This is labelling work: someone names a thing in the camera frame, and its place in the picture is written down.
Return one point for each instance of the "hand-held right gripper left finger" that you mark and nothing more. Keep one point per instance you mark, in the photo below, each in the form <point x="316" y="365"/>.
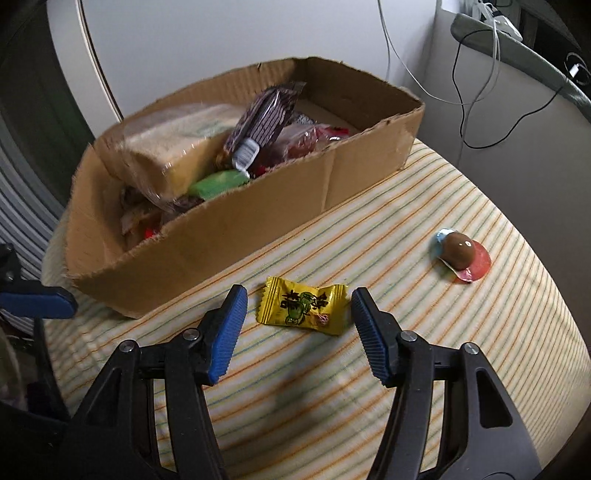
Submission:
<point x="228" y="332"/>

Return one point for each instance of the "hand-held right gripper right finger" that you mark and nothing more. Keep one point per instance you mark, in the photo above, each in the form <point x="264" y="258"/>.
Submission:
<point x="369" y="332"/>

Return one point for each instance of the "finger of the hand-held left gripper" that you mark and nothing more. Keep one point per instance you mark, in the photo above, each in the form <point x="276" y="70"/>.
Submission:
<point x="48" y="369"/>
<point x="41" y="302"/>

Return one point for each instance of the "yellow candy packet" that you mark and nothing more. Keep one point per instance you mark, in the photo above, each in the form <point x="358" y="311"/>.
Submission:
<point x="295" y="304"/>

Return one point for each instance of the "cardboard box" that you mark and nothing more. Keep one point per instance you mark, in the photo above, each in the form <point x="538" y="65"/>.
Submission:
<point x="231" y="230"/>

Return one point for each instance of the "green candy packet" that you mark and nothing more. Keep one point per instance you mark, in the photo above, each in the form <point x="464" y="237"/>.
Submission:
<point x="217" y="182"/>

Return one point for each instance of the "clear bag of bread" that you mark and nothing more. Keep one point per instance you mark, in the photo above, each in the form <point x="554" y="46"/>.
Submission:
<point x="175" y="138"/>

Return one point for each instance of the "clear red-sealed dried fruit packet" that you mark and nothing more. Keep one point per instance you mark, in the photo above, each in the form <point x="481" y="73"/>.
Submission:
<point x="304" y="141"/>

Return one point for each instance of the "black patterned snack packet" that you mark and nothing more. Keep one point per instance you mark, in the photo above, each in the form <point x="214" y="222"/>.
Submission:
<point x="268" y="115"/>

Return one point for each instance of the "grey ribbed panel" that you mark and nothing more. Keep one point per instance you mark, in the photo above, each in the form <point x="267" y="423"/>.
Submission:
<point x="32" y="194"/>

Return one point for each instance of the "foil-wrapped chocolate ball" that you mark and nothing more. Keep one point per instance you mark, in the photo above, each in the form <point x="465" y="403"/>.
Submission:
<point x="459" y="249"/>

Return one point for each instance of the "white power strip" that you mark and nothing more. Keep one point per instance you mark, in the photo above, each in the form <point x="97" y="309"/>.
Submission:
<point x="496" y="18"/>

